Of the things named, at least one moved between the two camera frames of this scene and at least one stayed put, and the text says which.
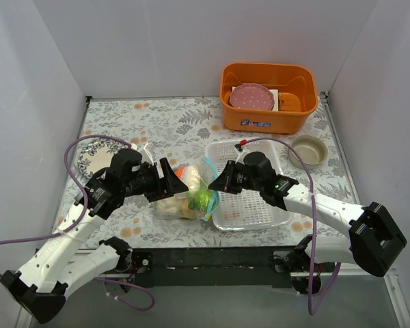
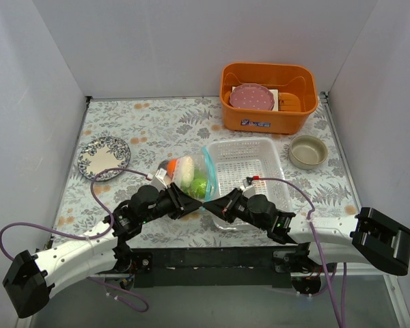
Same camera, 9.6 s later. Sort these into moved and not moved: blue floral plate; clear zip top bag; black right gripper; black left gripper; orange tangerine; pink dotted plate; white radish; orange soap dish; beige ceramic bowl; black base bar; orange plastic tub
Moved: black left gripper; black right gripper; white radish; orange tangerine; clear zip top bag
Not moved: orange plastic tub; pink dotted plate; black base bar; beige ceramic bowl; orange soap dish; blue floral plate
